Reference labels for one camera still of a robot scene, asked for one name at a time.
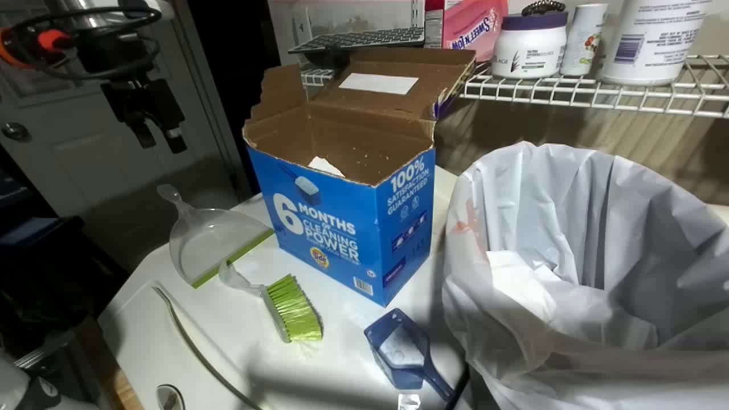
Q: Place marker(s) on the white jar dark lid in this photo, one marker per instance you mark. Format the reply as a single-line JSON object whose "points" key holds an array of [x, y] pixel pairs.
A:
{"points": [[528, 45]]}

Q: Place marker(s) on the upper wire rack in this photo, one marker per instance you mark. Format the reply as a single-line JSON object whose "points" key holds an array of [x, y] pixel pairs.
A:
{"points": [[362, 40]]}

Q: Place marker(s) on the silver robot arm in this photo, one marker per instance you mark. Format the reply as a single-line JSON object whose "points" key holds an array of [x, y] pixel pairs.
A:
{"points": [[104, 42]]}

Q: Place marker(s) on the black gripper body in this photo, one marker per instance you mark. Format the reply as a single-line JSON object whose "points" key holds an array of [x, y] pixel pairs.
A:
{"points": [[151, 99]]}

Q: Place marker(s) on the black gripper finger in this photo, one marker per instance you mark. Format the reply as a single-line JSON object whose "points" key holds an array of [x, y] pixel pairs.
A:
{"points": [[141, 132], [174, 138]]}

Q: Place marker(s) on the white spray can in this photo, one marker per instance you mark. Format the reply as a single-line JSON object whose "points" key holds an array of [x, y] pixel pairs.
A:
{"points": [[584, 36]]}

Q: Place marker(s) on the blue detergent cardboard box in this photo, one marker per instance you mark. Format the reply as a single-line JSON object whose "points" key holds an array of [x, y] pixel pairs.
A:
{"points": [[348, 172]]}

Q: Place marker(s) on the large white tub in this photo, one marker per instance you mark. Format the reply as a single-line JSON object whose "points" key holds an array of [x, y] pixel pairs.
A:
{"points": [[653, 42]]}

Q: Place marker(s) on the white washing machine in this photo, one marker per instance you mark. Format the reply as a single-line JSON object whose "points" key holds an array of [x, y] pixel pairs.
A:
{"points": [[220, 344]]}

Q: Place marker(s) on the white trash bag bin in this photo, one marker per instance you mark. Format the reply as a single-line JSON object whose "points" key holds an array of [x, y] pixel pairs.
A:
{"points": [[584, 281]]}

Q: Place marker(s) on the white wire shelf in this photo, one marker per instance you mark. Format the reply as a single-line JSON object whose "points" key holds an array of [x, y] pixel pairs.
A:
{"points": [[700, 90]]}

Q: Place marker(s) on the pink box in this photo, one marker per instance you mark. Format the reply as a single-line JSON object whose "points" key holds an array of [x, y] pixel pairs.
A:
{"points": [[465, 26]]}

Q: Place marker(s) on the grey door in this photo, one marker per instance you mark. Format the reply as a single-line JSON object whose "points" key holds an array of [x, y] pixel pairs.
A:
{"points": [[82, 163]]}

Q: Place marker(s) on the blue plastic scoop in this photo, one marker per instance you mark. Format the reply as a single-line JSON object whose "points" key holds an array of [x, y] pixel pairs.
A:
{"points": [[403, 356]]}

